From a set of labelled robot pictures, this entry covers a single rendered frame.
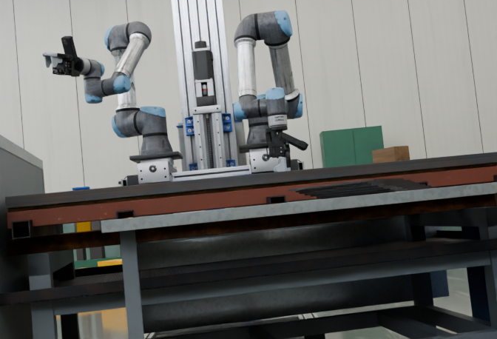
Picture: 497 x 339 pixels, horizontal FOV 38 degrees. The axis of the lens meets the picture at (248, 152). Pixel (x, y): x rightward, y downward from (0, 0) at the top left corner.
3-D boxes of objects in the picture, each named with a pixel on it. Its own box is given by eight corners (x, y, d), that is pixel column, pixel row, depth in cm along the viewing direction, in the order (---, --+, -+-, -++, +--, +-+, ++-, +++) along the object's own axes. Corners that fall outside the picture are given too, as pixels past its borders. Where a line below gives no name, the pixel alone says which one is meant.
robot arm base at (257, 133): (246, 147, 342) (244, 126, 343) (278, 144, 343) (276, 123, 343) (246, 144, 327) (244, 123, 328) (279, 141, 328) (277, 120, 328)
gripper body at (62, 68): (65, 72, 298) (83, 76, 309) (66, 52, 298) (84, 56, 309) (50, 73, 301) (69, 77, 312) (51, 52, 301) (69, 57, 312)
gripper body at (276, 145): (267, 159, 286) (264, 129, 287) (288, 158, 287) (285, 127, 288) (270, 158, 278) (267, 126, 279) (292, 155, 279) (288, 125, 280)
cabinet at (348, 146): (334, 248, 1183) (322, 131, 1199) (331, 246, 1231) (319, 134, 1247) (395, 242, 1184) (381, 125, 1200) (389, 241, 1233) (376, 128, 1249)
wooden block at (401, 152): (410, 160, 232) (408, 145, 233) (396, 161, 230) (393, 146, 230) (387, 164, 243) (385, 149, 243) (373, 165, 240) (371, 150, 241)
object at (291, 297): (449, 296, 304) (439, 213, 307) (139, 334, 284) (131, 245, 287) (445, 294, 308) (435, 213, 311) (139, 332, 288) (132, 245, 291)
